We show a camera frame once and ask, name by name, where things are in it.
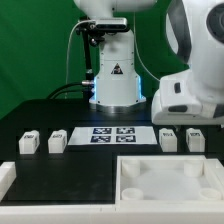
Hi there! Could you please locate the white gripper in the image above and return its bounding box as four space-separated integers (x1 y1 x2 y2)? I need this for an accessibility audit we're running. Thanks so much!
151 72 224 125

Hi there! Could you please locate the white square tabletop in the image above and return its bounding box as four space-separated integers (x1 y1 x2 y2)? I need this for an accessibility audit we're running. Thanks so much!
115 155 224 203

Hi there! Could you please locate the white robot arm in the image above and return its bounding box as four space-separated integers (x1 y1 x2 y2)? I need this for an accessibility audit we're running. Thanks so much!
73 0 224 125

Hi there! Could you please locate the paper sheet with tags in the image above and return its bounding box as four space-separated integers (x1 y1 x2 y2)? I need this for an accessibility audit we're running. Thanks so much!
69 126 157 145

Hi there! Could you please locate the white U-shaped obstacle fence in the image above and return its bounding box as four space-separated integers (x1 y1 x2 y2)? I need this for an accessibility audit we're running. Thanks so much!
0 161 224 224

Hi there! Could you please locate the black cable bundle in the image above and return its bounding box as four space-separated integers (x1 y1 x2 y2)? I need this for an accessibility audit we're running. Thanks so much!
46 81 95 100

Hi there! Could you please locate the camera on black stand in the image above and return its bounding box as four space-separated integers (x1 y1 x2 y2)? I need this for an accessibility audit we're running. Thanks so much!
75 20 130 105

